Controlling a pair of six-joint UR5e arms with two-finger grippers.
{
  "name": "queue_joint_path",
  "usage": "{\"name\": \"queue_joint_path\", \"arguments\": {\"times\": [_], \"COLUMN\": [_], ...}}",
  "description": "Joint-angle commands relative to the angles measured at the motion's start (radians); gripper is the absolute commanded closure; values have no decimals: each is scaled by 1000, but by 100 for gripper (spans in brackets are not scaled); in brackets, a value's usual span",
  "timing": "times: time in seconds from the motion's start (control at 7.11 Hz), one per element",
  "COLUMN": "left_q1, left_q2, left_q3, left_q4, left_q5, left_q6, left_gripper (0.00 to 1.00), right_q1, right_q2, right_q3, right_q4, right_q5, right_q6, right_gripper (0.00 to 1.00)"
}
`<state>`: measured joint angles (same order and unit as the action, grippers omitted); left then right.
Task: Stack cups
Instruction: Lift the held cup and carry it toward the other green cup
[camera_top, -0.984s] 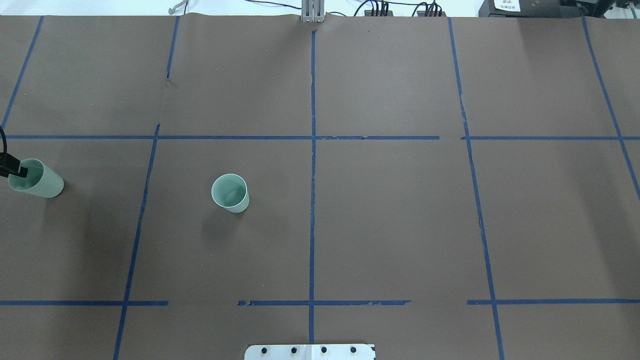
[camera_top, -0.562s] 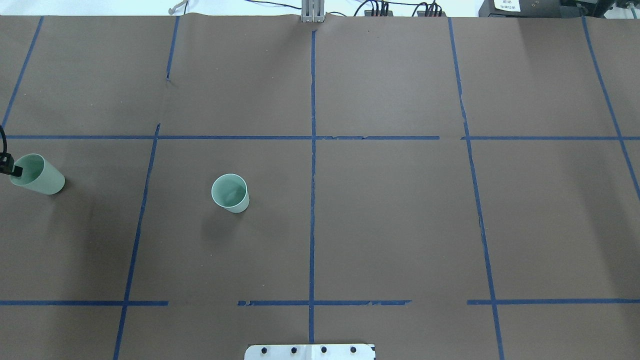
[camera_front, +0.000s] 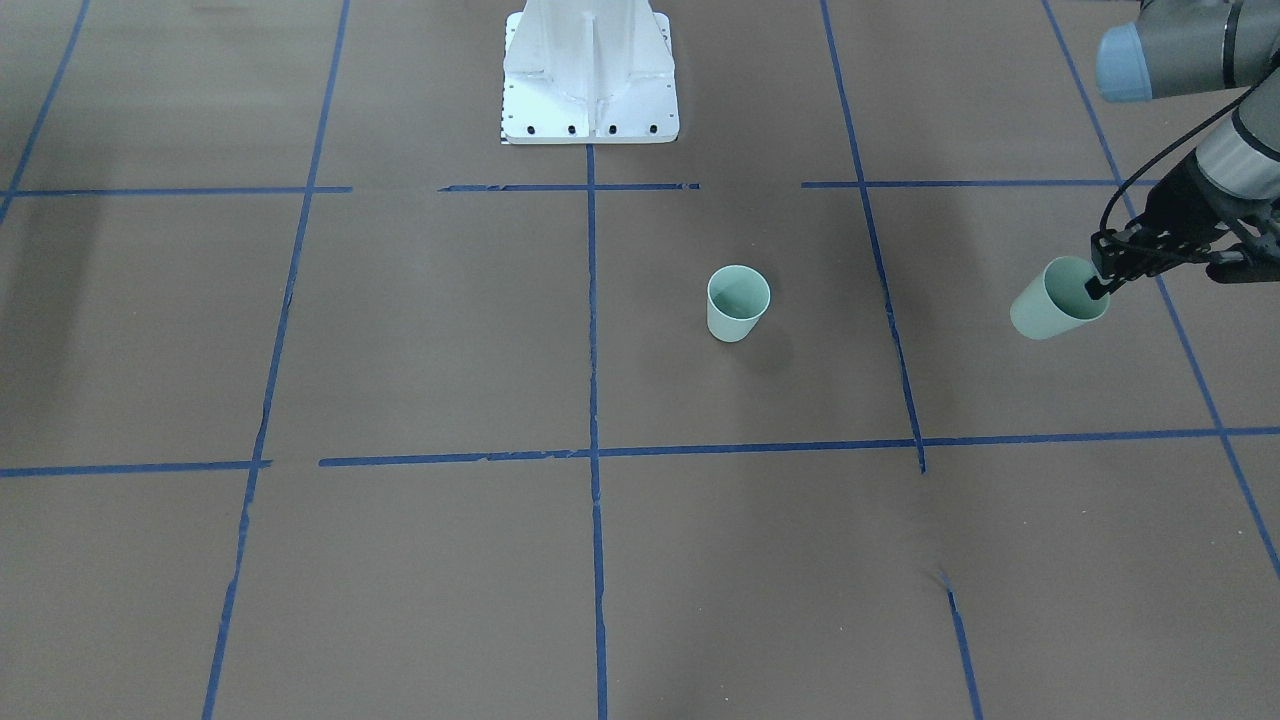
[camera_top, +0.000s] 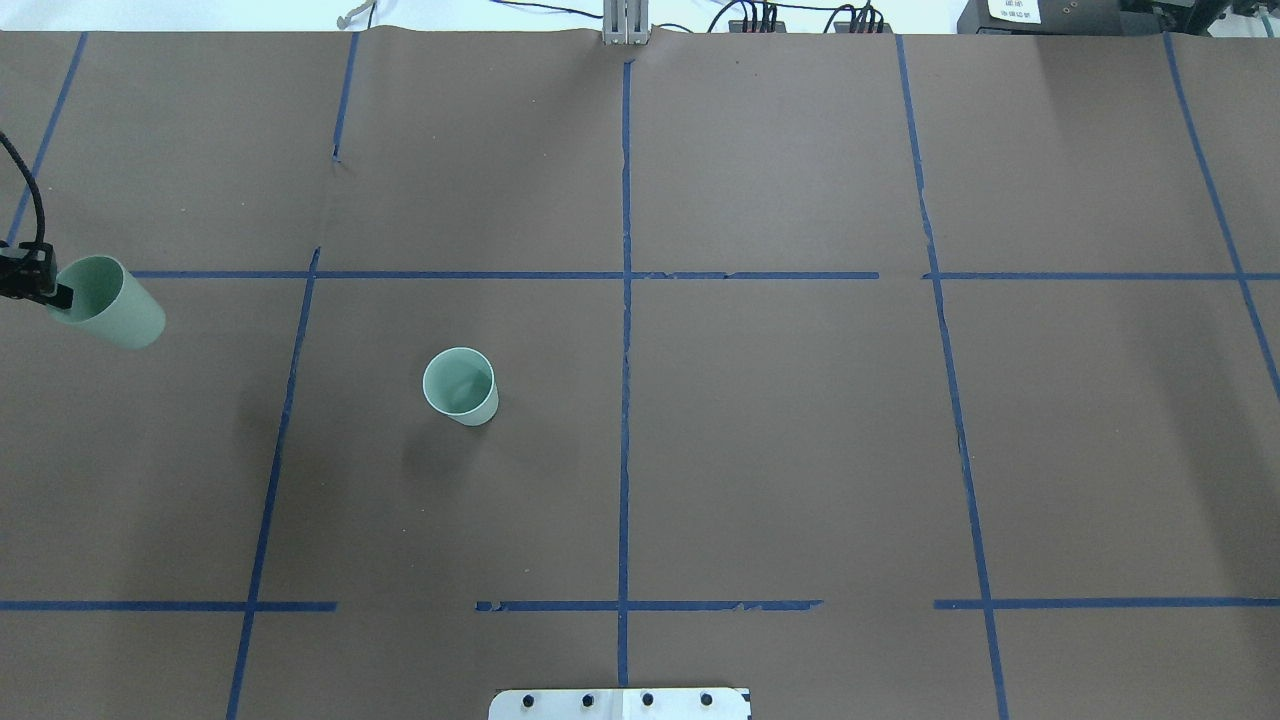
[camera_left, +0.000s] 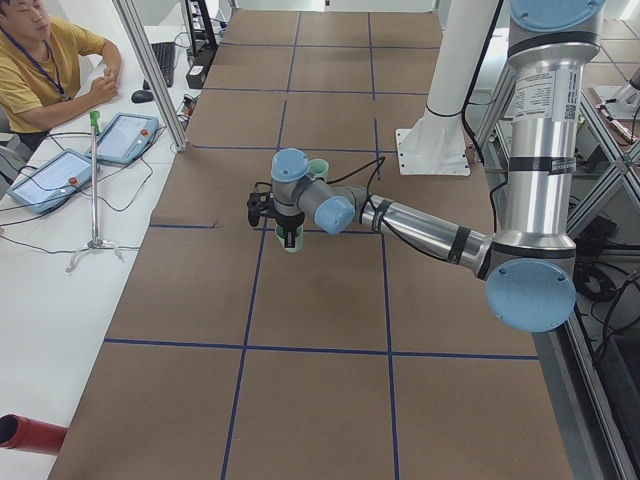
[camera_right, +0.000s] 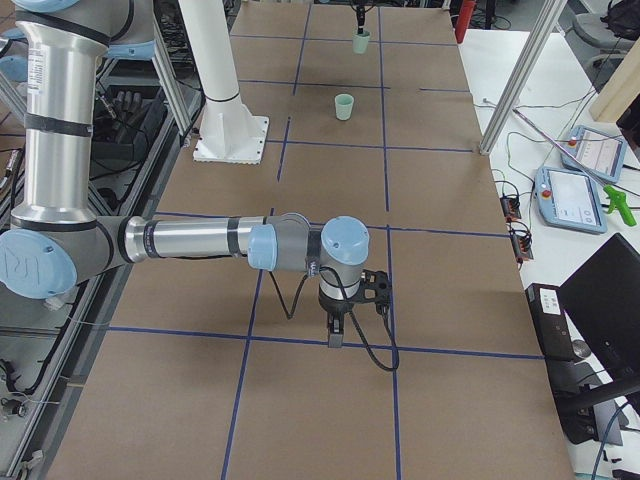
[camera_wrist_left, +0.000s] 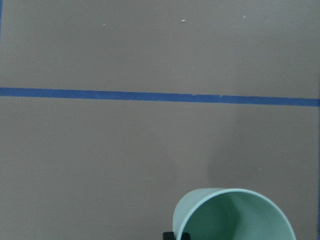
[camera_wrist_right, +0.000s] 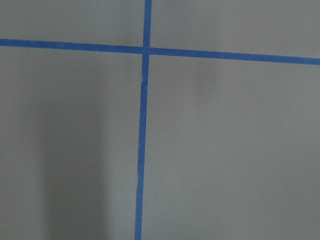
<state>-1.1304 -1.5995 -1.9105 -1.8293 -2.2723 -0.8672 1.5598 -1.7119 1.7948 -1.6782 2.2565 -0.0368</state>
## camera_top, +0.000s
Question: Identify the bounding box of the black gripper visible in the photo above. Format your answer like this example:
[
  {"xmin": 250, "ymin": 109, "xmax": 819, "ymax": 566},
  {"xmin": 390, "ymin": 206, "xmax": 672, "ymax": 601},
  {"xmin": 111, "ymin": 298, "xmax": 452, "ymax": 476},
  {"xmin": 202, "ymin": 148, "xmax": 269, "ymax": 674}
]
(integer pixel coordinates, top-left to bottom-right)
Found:
[{"xmin": 1, "ymin": 243, "xmax": 76, "ymax": 309}]

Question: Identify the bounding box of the green cup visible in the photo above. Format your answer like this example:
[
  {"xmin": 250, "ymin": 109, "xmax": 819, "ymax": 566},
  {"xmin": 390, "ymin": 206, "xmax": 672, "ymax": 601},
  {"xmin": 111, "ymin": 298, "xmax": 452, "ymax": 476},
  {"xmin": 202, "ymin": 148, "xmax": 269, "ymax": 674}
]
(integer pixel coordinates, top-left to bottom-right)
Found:
[
  {"xmin": 421, "ymin": 347, "xmax": 499, "ymax": 427},
  {"xmin": 47, "ymin": 255, "xmax": 166, "ymax": 350}
]

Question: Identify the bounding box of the black box with label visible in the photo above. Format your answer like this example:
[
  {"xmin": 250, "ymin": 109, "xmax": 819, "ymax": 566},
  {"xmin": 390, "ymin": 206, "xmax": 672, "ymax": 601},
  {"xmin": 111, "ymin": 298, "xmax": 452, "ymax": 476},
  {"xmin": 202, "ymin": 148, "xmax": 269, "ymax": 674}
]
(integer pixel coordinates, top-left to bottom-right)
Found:
[{"xmin": 955, "ymin": 1, "xmax": 1164, "ymax": 37}]

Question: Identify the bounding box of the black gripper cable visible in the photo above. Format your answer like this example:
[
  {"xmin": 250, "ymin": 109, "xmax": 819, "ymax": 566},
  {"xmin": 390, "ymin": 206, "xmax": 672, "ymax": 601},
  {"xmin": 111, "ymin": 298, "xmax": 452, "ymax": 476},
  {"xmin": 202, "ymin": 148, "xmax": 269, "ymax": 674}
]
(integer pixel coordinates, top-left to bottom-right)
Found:
[{"xmin": 0, "ymin": 129, "xmax": 51, "ymax": 251}]

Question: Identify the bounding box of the aluminium frame post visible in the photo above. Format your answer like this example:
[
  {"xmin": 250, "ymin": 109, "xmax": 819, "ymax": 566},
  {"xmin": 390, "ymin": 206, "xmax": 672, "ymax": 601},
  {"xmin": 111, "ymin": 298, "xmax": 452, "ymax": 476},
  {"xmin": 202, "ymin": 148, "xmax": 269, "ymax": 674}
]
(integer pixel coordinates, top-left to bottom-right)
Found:
[{"xmin": 602, "ymin": 0, "xmax": 652, "ymax": 46}]

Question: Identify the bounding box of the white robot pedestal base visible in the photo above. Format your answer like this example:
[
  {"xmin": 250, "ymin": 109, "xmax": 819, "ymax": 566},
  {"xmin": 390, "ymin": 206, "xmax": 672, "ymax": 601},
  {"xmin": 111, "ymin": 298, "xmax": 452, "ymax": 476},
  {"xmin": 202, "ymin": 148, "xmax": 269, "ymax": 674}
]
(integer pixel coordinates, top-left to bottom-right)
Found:
[{"xmin": 488, "ymin": 687, "xmax": 753, "ymax": 719}]

